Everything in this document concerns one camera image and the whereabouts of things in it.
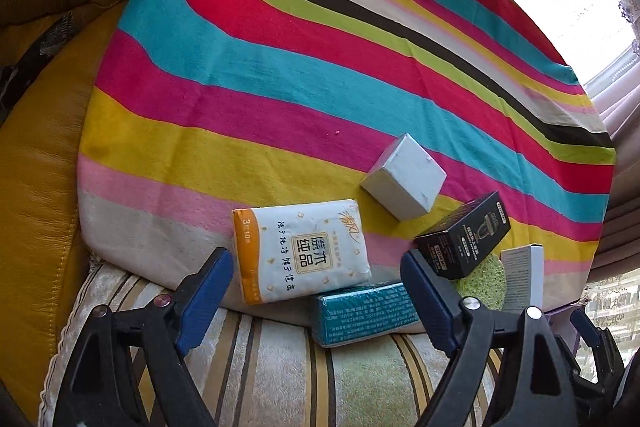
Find black box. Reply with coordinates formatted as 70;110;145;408
414;191;512;280

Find purple cardboard box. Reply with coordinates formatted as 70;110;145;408
544;299;583;358

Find yellow leather sofa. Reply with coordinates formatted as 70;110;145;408
0;0;201;408

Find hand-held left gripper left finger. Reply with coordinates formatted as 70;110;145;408
52;247;236;427

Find striped fringed cushion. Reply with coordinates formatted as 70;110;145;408
37;257;506;427

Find mauve curtain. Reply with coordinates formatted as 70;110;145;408
582;72;640;293

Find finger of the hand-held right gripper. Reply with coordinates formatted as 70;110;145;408
570;309;626;370

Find teal box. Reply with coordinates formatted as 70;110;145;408
308;282;421;349

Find striped colourful cloth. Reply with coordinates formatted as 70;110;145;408
77;0;617;343

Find grey and white box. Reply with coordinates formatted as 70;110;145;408
500;244;545;309

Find yellow-green sponge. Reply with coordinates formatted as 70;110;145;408
452;253;507;312

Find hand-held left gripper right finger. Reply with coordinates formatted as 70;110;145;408
400;249;581;427

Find white tissue packet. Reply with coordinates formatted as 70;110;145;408
232;198;373;306

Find dark patterned cloth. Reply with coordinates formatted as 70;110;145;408
0;12;81;98

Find white cube box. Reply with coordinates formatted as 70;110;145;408
360;133;447;221

